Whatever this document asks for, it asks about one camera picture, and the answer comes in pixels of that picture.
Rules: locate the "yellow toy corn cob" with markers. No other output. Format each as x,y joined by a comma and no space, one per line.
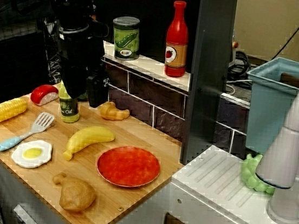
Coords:
3,111

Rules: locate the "white toy sink unit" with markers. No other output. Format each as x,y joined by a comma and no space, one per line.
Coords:
209,201

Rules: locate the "green pea can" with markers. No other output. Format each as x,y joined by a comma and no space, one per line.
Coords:
125,39

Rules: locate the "brown toy chicken drumstick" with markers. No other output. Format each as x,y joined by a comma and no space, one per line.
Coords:
77,196

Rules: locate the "dark metal post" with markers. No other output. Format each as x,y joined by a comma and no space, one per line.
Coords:
209,70

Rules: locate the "tiled backsplash with shelf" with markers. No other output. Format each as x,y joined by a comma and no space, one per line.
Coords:
146,95

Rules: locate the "toy croissant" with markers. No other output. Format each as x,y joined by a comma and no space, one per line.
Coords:
112,112

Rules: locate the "green olive oil bottle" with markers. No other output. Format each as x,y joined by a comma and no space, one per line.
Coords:
69,111

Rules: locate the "green toy grapes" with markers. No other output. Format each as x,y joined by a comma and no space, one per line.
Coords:
250,170

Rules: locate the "red round plate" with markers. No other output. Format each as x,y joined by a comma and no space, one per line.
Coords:
128,167

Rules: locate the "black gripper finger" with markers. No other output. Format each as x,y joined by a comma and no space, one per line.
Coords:
97,92
74,87

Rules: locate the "wooden countertop board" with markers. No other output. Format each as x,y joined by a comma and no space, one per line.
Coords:
47,187

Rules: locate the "red ketchup bottle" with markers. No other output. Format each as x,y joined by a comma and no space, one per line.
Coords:
177,39

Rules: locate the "yellow toy banana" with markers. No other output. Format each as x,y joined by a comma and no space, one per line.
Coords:
89,137

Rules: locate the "light blue plastic bin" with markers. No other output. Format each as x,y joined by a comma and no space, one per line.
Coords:
266,112

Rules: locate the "toy fried egg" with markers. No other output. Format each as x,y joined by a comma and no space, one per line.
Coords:
32,153

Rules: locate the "red white toy sushi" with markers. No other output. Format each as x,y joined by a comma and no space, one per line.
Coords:
42,94

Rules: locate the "grey toy faucet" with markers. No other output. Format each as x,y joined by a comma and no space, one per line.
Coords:
290,145

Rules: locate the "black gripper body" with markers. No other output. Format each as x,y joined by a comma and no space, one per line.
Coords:
77,54

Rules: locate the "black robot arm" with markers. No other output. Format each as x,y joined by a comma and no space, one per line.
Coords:
75,4

